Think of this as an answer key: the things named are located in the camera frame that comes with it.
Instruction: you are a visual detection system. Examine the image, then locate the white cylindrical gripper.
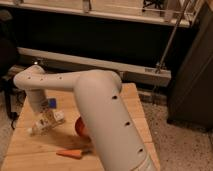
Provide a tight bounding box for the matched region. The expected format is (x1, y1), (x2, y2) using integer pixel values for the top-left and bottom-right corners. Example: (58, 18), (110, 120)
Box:
(26, 90), (48, 114)

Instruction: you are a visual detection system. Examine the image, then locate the white plastic bottle with label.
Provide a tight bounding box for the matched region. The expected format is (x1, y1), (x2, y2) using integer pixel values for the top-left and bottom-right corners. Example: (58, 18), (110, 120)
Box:
(27, 109), (65, 136)

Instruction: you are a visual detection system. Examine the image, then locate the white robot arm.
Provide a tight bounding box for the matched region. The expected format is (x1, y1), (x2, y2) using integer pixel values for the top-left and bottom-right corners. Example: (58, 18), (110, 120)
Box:
(13, 65), (157, 171)

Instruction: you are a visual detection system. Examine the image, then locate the metal pole stand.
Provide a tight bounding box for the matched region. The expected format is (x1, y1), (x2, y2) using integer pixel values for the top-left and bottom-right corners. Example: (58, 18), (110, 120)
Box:
(151, 0), (190, 96)

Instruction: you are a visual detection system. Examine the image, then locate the blue sponge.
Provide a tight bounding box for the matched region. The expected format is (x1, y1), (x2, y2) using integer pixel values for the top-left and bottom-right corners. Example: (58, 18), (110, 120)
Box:
(48, 98), (57, 109)

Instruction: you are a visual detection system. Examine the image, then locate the orange-brown bowl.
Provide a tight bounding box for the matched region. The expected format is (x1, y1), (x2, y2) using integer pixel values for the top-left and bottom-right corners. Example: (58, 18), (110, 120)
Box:
(75, 117), (89, 137)

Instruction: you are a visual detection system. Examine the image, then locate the black office chair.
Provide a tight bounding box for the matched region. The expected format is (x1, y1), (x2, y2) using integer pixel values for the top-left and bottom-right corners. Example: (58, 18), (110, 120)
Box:
(0, 9), (20, 129)

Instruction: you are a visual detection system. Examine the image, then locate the orange toy carrot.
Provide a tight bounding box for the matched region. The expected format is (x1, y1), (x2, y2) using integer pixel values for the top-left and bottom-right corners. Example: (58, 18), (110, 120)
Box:
(56, 149), (90, 159)

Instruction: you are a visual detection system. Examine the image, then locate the dark cabinet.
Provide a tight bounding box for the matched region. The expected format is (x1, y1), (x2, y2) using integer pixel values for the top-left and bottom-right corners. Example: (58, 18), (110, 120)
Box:
(167, 0), (213, 130)

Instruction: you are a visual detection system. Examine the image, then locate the white baseboard rail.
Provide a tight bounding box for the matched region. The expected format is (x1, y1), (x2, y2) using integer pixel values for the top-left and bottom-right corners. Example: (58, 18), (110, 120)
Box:
(18, 47), (171, 87)

